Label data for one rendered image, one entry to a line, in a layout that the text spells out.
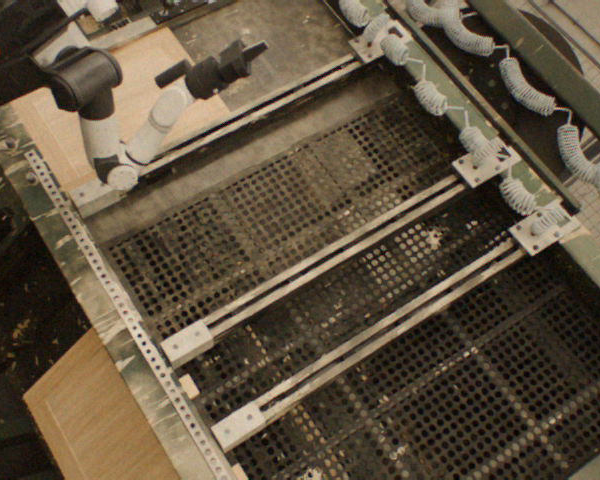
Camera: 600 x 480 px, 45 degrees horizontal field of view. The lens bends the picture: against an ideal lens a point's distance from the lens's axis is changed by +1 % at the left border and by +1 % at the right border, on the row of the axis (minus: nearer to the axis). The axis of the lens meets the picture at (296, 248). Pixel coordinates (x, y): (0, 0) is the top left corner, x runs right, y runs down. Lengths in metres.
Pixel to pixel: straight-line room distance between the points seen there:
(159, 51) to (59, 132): 0.43
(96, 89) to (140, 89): 0.65
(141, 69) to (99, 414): 1.10
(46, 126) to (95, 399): 0.85
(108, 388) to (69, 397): 0.16
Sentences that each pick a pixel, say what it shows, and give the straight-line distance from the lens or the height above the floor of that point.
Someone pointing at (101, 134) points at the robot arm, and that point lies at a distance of 1.85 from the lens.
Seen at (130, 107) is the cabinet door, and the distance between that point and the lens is 2.36.
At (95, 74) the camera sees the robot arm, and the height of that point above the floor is 1.34.
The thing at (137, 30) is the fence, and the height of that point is 1.27.
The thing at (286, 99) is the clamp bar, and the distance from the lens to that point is 2.29.
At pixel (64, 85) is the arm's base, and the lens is 1.73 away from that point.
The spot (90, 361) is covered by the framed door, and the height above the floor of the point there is 0.55.
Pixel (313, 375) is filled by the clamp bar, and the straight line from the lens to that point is 1.93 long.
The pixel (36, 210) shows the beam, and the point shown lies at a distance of 2.17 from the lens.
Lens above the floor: 1.94
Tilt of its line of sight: 19 degrees down
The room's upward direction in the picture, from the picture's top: 47 degrees clockwise
